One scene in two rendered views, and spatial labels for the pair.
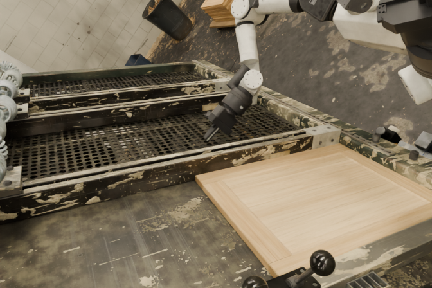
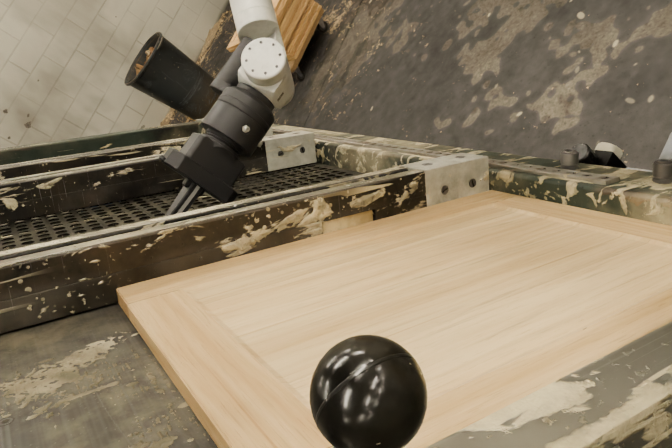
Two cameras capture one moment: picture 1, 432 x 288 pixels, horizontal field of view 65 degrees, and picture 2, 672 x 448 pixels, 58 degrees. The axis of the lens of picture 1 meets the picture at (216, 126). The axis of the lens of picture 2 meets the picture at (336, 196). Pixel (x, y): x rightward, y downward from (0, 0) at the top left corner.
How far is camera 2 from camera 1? 0.38 m
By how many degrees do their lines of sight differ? 9
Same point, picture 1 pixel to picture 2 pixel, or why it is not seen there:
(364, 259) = (581, 410)
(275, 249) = (291, 431)
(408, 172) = (659, 208)
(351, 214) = (529, 311)
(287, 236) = not seen: hidden behind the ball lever
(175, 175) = (52, 290)
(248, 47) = not seen: outside the picture
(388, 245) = (650, 361)
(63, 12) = not seen: outside the picture
